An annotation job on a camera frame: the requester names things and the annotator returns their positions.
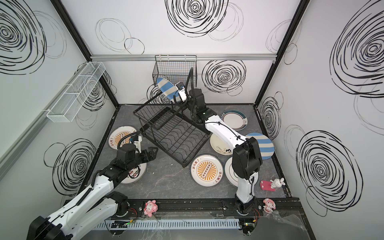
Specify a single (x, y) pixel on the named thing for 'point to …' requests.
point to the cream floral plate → (220, 146)
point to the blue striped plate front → (169, 89)
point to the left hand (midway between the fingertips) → (153, 149)
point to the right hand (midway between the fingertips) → (180, 91)
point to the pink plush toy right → (269, 205)
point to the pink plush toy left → (150, 207)
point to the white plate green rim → (235, 119)
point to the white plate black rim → (231, 176)
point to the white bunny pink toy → (272, 185)
